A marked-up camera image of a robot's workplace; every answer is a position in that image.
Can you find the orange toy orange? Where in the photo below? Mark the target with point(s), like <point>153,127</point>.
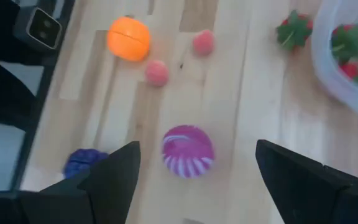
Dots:
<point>128,39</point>

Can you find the blue toy grape bunch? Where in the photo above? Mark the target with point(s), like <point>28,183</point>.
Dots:
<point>81,160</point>

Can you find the pink toy peach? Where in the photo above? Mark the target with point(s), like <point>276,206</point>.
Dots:
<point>203,42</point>
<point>156,73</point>

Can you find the grey table-level camera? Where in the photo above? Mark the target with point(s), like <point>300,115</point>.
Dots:
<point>40,28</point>

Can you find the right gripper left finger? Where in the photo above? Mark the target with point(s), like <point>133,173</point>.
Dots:
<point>110,193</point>

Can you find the purple toy cabbage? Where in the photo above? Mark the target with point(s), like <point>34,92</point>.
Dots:
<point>187,151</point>

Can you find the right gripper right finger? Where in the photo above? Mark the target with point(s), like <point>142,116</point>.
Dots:
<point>303,193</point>

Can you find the clear plastic tupperware container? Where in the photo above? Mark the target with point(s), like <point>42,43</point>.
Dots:
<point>325,71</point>

